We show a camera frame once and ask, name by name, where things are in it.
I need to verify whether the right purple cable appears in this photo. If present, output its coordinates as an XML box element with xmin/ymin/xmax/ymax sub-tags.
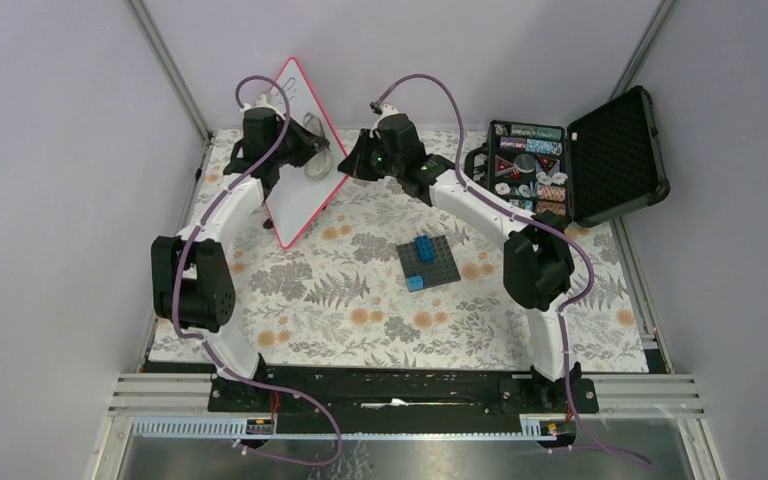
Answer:
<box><xmin>370</xmin><ymin>73</ymin><xmax>656</xmax><ymax>473</ymax></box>

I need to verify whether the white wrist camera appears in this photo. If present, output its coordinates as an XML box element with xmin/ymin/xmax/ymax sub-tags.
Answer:
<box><xmin>369</xmin><ymin>100</ymin><xmax>400</xmax><ymax>130</ymax></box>
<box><xmin>241</xmin><ymin>93</ymin><xmax>284</xmax><ymax>116</ymax></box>

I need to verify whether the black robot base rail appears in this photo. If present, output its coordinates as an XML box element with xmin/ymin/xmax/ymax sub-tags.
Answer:
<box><xmin>208</xmin><ymin>365</ymin><xmax>599</xmax><ymax>435</ymax></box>

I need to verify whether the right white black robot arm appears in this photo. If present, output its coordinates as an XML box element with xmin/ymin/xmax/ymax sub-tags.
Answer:
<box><xmin>337</xmin><ymin>113</ymin><xmax>581</xmax><ymax>414</ymax></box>

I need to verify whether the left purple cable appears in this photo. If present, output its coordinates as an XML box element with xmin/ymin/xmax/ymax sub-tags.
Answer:
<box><xmin>170</xmin><ymin>74</ymin><xmax>346</xmax><ymax>467</ymax></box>

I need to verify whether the purple cable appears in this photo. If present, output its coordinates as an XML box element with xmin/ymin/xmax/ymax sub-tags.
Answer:
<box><xmin>170</xmin><ymin>74</ymin><xmax>346</xmax><ymax>467</ymax></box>
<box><xmin>370</xmin><ymin>73</ymin><xmax>656</xmax><ymax>473</ymax></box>

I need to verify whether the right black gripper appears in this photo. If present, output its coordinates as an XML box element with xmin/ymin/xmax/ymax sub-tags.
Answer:
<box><xmin>336</xmin><ymin>131</ymin><xmax>401</xmax><ymax>185</ymax></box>

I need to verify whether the floral table mat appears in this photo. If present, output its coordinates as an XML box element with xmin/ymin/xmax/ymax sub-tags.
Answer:
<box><xmin>152</xmin><ymin>127</ymin><xmax>650</xmax><ymax>372</ymax></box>

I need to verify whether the small light blue brick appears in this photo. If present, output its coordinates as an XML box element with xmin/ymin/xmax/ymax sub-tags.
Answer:
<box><xmin>406</xmin><ymin>275</ymin><xmax>425</xmax><ymax>292</ymax></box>

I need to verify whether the dark grey brick baseplate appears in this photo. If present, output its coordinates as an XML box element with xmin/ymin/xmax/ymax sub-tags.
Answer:
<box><xmin>396</xmin><ymin>235</ymin><xmax>461</xmax><ymax>293</ymax></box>

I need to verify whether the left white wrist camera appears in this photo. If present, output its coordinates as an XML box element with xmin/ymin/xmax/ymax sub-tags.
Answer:
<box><xmin>241</xmin><ymin>93</ymin><xmax>284</xmax><ymax>116</ymax></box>

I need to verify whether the blue brick stack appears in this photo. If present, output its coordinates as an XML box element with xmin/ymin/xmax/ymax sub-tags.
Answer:
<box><xmin>414</xmin><ymin>235</ymin><xmax>436</xmax><ymax>264</ymax></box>

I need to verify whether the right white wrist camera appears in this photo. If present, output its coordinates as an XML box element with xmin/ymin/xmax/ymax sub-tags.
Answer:
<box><xmin>369</xmin><ymin>100</ymin><xmax>400</xmax><ymax>130</ymax></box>

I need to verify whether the red framed whiteboard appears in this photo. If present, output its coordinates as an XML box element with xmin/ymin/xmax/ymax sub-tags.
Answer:
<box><xmin>265</xmin><ymin>57</ymin><xmax>347</xmax><ymax>249</ymax></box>

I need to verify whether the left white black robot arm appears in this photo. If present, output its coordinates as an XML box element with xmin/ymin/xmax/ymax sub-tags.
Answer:
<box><xmin>150</xmin><ymin>104</ymin><xmax>331</xmax><ymax>411</ymax></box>

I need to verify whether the black poker chip case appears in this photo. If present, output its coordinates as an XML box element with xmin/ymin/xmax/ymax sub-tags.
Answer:
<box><xmin>464</xmin><ymin>86</ymin><xmax>670</xmax><ymax>227</ymax></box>

